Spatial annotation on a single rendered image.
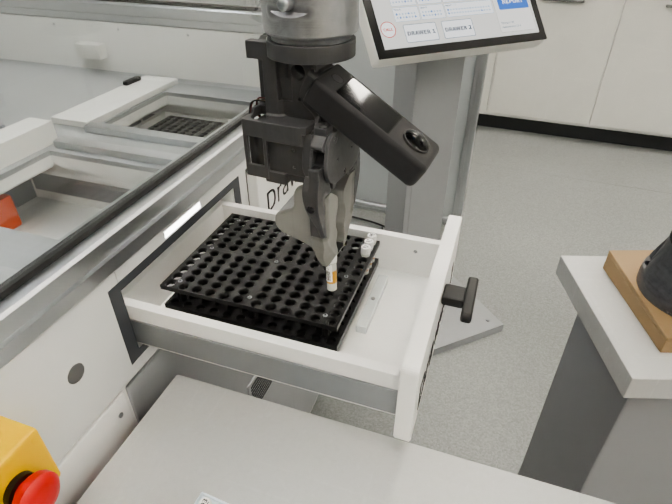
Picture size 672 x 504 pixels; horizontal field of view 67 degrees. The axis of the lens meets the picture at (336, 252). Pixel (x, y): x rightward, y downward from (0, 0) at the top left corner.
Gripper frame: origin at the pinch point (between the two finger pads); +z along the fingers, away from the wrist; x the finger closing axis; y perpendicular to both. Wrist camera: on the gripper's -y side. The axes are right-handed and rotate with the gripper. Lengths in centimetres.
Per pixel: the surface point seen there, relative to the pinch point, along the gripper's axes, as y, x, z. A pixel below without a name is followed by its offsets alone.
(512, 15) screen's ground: 1, -115, -5
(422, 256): -4.4, -19.1, 11.4
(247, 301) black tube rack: 10.2, 1.9, 8.5
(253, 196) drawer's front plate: 24.6, -21.9, 9.8
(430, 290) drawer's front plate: -8.8, -5.2, 5.8
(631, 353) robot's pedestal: -33.7, -24.2, 22.6
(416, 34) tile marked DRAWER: 20, -91, -3
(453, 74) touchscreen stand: 14, -110, 11
